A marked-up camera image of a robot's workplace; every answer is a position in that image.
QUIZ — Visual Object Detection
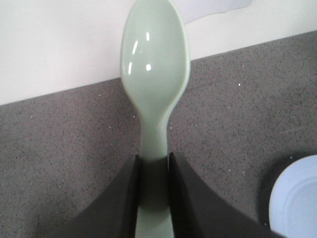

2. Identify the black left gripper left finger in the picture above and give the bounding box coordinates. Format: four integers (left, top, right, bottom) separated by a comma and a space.
45, 155, 140, 238

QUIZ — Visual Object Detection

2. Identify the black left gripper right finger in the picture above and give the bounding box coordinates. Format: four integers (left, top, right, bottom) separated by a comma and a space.
168, 152, 280, 238

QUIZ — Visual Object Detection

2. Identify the mint green plastic spoon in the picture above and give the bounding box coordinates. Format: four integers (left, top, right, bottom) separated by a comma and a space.
121, 0, 190, 238

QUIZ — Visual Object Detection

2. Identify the light blue plastic plate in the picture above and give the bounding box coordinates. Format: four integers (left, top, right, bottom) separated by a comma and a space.
268, 155, 317, 238

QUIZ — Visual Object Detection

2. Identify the white paper sheet on wall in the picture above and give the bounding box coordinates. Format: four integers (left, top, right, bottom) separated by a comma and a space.
173, 0, 252, 23

